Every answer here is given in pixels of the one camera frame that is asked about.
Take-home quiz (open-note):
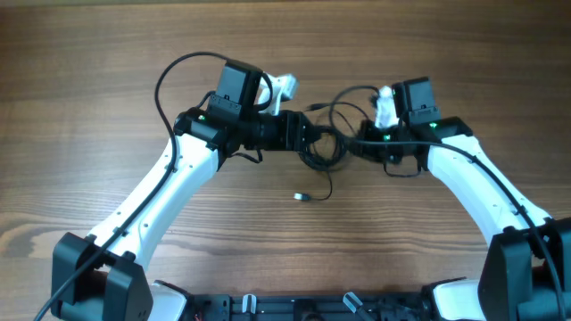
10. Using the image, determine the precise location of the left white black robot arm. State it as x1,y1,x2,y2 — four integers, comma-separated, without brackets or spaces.
42,59,317,320

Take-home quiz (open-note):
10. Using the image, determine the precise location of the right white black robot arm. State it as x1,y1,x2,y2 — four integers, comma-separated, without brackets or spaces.
356,78,570,320

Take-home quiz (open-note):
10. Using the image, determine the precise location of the black aluminium base frame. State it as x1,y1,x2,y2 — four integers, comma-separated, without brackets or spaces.
180,292,434,321

